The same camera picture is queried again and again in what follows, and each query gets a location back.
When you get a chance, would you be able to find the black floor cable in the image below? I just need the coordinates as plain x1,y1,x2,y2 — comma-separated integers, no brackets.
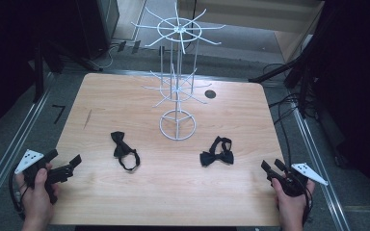
262,62,306,167

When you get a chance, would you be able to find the metal floor rail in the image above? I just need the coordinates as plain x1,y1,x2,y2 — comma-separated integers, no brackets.
0,72,54,222
288,95,352,231

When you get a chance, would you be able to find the black cabinet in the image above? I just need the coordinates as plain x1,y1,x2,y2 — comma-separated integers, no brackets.
75,0,120,61

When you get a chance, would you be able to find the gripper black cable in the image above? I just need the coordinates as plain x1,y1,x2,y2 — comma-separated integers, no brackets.
301,184,314,225
8,165,27,220

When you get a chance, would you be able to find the person's left hand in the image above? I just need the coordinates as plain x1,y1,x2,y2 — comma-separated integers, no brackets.
15,163,61,223

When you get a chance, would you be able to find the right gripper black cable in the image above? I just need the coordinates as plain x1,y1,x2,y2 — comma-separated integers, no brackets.
301,184,314,225

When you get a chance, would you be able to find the white wire display rack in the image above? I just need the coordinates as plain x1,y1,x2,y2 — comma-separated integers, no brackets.
130,1,226,142

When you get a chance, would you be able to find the person's right hand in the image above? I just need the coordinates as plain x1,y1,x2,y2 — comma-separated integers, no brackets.
271,178,316,224

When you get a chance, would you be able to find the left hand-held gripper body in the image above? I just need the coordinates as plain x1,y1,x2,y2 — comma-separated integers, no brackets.
13,148,75,205

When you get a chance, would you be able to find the white floor cable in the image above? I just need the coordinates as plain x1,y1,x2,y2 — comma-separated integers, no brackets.
97,42,119,71

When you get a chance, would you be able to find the black bow tie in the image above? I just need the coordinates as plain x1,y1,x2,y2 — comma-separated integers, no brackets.
199,136,235,167
110,130,142,171

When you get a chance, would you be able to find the black tripod stand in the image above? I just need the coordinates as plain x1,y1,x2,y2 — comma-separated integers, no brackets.
32,35,101,104
248,47,319,118

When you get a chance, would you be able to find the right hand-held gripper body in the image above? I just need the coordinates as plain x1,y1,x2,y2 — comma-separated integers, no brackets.
269,162,330,198

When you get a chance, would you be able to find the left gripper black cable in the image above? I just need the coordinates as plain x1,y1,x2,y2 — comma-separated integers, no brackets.
8,165,27,220

